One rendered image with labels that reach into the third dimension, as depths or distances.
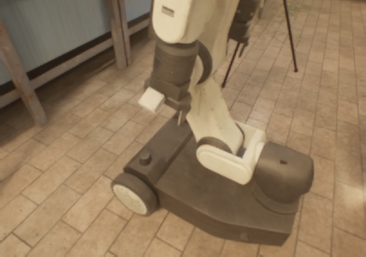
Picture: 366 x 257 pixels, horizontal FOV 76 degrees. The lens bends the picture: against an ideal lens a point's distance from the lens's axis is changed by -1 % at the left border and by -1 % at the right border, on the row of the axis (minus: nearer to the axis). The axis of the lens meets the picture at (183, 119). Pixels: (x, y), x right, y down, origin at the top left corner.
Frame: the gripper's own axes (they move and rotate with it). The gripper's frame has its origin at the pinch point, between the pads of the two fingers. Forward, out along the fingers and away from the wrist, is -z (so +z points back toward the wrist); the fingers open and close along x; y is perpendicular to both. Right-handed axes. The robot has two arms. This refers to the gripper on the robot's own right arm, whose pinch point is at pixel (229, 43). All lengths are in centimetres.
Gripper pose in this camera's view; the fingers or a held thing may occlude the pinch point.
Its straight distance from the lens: 95.0
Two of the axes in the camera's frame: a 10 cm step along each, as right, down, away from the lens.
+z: 2.0, -6.6, -7.2
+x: -8.4, -4.9, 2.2
